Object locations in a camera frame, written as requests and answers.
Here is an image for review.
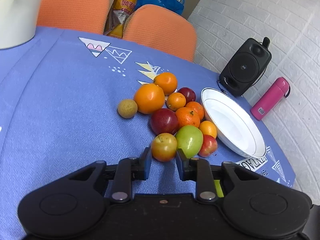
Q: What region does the small red plum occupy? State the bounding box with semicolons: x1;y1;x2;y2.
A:
198;134;217;157

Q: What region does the large green plum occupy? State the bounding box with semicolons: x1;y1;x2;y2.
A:
175;125;203;159

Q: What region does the yellow red plum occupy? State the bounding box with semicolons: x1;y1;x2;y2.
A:
151;133;177;162

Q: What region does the large dark red plum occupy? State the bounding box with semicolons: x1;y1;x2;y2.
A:
150;108;180;135

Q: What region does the brown round fruit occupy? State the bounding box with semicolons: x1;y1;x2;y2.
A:
117;99;138;119

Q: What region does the yellow orange kumquat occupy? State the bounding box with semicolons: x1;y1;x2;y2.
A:
199;120;217;139

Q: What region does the mandarin with stem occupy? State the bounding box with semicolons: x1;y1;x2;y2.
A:
175;107;200;128

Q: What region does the white ceramic plate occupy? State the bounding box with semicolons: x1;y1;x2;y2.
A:
201;88;266;158

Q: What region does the small mandarin right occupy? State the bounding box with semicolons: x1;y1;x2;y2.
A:
185;101;204;121

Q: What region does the small tangerine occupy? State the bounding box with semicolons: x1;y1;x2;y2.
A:
167;92;186;111

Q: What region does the large orange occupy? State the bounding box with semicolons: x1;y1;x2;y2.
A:
133;83;165;114

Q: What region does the far orange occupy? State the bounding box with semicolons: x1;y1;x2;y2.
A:
153;72;178;95

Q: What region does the black speaker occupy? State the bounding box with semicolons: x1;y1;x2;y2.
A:
219;37;272;97

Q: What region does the pink thermos bottle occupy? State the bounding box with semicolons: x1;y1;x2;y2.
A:
250;77;291;121

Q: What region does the right orange chair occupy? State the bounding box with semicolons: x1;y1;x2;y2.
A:
122;4;197;62

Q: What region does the orange chair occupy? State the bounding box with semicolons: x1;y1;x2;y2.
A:
37;0;109;34
122;4;197;62

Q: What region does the yellow snack bag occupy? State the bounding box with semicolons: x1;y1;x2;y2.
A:
104;0;137;38

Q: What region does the left orange chair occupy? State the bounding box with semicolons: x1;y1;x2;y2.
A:
37;0;109;34

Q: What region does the white thermal jug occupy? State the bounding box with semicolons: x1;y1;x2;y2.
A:
1;0;41;49

